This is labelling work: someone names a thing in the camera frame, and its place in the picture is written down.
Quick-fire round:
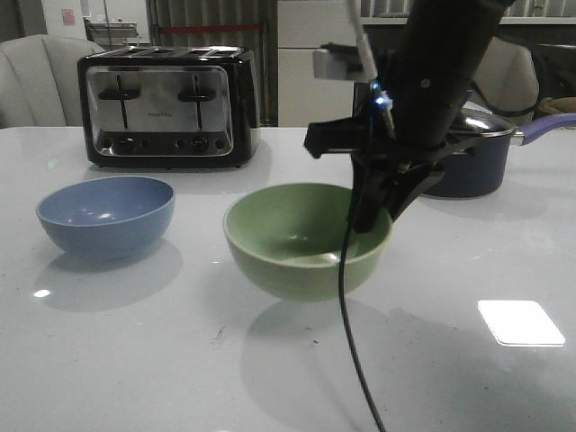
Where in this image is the woven basket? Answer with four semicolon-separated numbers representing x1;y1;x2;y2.
536;96;576;116

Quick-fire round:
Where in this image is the glass pot lid blue knob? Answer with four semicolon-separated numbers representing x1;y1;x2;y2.
449;106;517;137

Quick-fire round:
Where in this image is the white cabinet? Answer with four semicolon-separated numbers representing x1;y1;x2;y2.
277;1;355;127

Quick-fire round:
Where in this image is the green bowl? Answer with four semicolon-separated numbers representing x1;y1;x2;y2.
223;183;392;302

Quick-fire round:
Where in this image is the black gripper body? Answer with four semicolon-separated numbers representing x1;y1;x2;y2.
304;117;466;167

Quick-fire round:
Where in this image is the blue bowl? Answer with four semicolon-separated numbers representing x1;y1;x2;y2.
36;175;176;261

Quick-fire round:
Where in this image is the beige upholstered chair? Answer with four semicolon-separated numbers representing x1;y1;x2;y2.
1;34;104;128
471;37;539;125

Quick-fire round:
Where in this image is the black chrome four-slot toaster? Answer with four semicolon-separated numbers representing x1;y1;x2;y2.
77;46;260;168

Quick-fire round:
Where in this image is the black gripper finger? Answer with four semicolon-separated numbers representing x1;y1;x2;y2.
382;164;446;221
350;155;392;233

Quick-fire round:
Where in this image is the right beige upholstered chair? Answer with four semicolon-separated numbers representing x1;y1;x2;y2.
471;37;539;125

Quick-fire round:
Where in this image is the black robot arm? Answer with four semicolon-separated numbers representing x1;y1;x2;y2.
304;1;511;233

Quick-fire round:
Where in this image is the dark blue saucepan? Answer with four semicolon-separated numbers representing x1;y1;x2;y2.
425;113;575;199

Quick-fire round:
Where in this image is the black cable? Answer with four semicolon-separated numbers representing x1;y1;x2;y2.
337;211;388;432

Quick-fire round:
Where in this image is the left beige upholstered chair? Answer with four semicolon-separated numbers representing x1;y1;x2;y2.
1;34;104;128

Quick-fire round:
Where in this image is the dark kitchen counter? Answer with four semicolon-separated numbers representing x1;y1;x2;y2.
355;17;576;127

